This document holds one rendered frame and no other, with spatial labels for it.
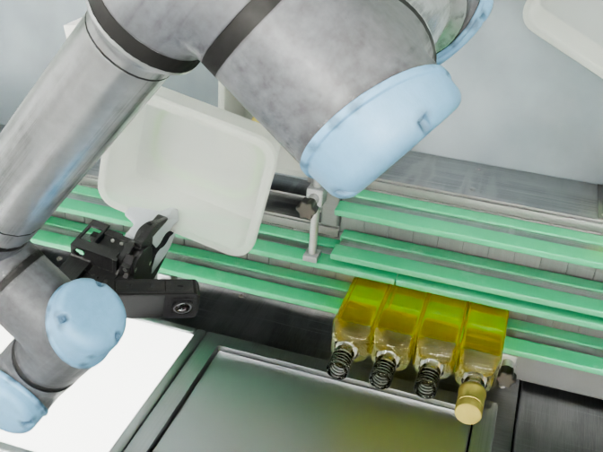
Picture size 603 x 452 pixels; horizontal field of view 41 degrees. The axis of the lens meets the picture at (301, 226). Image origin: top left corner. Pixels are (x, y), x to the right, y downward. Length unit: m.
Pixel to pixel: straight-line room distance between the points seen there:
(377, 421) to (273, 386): 0.16
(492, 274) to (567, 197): 0.16
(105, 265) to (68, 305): 0.22
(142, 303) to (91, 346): 0.21
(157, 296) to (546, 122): 0.65
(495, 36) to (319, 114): 0.76
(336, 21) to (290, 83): 0.05
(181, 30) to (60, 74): 0.12
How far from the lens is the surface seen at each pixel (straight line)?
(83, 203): 1.37
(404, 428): 1.20
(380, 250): 1.22
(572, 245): 1.17
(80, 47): 0.62
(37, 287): 0.79
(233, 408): 1.20
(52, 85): 0.64
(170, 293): 0.96
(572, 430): 1.32
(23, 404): 0.85
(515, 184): 1.26
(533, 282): 1.21
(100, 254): 0.98
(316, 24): 0.52
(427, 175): 1.25
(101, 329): 0.77
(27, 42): 1.55
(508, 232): 1.17
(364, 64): 0.52
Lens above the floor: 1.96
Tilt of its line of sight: 57 degrees down
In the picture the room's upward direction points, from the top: 147 degrees counter-clockwise
